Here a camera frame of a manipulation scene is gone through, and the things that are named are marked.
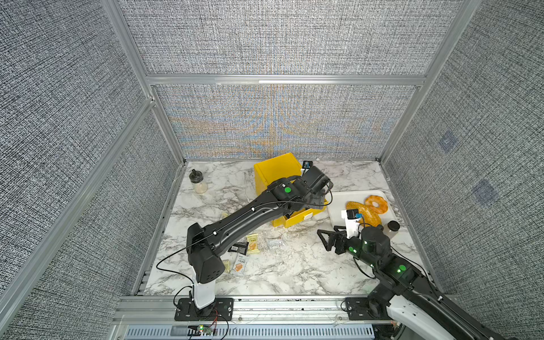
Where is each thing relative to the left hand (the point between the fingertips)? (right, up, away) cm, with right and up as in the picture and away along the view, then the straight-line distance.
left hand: (317, 194), depth 73 cm
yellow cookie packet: (-23, -22, +14) cm, 35 cm away
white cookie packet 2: (-14, -21, +15) cm, 29 cm away
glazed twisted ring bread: (+36, -7, +25) cm, 44 cm away
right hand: (+3, -11, +1) cm, 12 cm away
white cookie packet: (-28, -28, +10) cm, 41 cm away
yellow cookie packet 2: (-33, -28, +9) cm, 44 cm away
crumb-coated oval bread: (+27, -12, +19) cm, 35 cm away
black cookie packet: (-29, -23, +13) cm, 39 cm away
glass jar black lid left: (-51, +6, +26) cm, 58 cm away
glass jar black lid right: (+31, -14, +10) cm, 36 cm away
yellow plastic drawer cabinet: (-11, +10, +17) cm, 23 cm away
